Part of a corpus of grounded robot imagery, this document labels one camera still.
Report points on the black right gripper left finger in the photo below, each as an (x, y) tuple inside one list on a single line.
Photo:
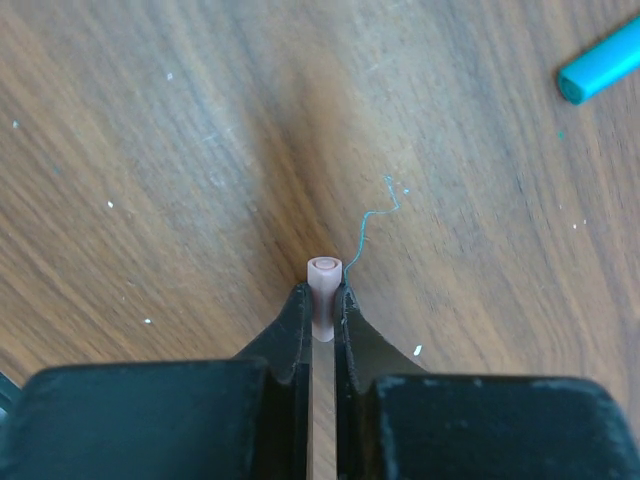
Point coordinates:
[(246, 417)]

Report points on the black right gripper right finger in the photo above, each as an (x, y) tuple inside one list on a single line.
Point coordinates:
[(396, 420)]

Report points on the pink pen cap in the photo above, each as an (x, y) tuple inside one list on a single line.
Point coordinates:
[(324, 275)]

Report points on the teal pen cap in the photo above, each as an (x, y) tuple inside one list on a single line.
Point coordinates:
[(604, 64)]

